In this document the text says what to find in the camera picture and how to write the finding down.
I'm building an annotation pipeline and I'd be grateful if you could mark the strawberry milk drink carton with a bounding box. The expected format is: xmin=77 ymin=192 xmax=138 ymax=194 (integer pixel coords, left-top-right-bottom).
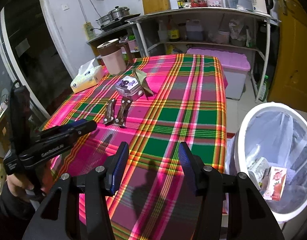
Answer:
xmin=262 ymin=166 xmax=287 ymax=201

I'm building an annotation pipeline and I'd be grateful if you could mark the pink brown lidded jug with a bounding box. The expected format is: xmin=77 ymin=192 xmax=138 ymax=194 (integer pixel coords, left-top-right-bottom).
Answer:
xmin=97 ymin=38 xmax=133 ymax=75

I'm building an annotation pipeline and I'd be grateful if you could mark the grey green paper wrapper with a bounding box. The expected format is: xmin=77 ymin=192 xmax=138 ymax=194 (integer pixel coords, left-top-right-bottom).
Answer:
xmin=132 ymin=68 xmax=154 ymax=98

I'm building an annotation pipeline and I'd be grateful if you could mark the wall power strip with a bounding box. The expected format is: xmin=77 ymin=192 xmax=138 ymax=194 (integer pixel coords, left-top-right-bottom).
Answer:
xmin=83 ymin=22 xmax=95 ymax=40

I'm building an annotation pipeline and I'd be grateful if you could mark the metal kitchen shelf counter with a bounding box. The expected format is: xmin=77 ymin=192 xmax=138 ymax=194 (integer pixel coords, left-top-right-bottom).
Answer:
xmin=87 ymin=7 xmax=273 ymax=101

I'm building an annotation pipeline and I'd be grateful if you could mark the person's left hand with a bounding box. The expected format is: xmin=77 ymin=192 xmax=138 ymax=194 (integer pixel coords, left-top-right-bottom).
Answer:
xmin=6 ymin=161 xmax=53 ymax=202

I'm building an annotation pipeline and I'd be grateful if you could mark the brown coffee snack wrapper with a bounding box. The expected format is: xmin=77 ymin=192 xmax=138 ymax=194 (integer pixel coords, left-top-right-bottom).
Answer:
xmin=115 ymin=97 xmax=132 ymax=127

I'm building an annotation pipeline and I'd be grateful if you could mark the blueberry milk drink carton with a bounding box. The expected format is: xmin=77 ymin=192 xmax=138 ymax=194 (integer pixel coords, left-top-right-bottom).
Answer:
xmin=114 ymin=76 xmax=144 ymax=101

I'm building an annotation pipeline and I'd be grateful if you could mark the tissue paper pack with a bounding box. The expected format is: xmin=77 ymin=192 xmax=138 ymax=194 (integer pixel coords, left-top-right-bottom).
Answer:
xmin=70 ymin=59 xmax=104 ymax=94

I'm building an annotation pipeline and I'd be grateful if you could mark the steel steamer pot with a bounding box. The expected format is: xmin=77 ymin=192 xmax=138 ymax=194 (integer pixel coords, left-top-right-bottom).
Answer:
xmin=96 ymin=6 xmax=130 ymax=27

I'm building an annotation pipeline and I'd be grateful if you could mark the pink lidded storage box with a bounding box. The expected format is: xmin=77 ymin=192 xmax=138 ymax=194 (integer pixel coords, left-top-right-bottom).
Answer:
xmin=187 ymin=48 xmax=251 ymax=100

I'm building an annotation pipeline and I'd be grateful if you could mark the clear plastic storage container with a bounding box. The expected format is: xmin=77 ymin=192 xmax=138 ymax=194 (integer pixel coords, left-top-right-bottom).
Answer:
xmin=225 ymin=0 xmax=253 ymax=11

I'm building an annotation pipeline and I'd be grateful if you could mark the white trash bin with liner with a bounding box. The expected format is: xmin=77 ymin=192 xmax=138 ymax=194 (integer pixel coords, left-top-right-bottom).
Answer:
xmin=232 ymin=102 xmax=307 ymax=223

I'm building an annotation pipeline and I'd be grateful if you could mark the plaid pink green tablecloth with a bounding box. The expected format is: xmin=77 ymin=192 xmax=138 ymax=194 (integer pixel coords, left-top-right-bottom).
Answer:
xmin=45 ymin=54 xmax=227 ymax=239

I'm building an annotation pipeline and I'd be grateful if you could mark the yellow wooden door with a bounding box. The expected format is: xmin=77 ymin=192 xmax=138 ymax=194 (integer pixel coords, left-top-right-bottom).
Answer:
xmin=268 ymin=0 xmax=307 ymax=112

